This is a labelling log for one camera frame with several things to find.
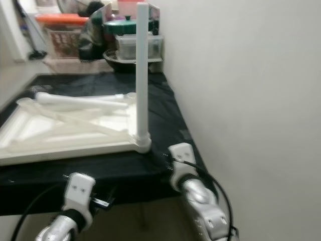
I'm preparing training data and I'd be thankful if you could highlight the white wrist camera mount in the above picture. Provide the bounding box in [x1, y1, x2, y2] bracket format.
[168, 143, 197, 191]
[63, 172, 97, 216]

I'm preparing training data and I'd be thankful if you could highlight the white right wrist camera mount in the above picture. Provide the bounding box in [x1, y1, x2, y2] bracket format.
[168, 143, 197, 191]

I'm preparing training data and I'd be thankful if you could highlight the white plastic children table top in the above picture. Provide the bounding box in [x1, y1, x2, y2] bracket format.
[0, 92, 152, 166]

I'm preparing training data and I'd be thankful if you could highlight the beige patterned bench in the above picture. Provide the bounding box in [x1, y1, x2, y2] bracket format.
[45, 55, 111, 73]

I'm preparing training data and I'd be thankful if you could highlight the black tablecloth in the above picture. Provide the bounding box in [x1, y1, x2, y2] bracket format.
[0, 72, 206, 216]

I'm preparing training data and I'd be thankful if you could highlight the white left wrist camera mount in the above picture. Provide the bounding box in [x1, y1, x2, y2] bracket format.
[63, 172, 97, 216]

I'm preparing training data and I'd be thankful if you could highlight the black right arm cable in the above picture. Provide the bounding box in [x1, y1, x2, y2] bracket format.
[168, 157, 234, 241]

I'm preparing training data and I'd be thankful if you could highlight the orange-lidded clear storage box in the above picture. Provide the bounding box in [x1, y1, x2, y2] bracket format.
[36, 13, 88, 60]

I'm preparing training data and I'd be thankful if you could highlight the pink plastic storage box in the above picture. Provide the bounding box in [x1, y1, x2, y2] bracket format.
[116, 0, 138, 18]

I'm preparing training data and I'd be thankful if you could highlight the grey clear plastic container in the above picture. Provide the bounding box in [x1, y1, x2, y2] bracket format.
[114, 33, 164, 61]

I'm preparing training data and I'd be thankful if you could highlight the dark green round lid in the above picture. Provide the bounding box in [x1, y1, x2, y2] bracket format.
[103, 15, 153, 36]

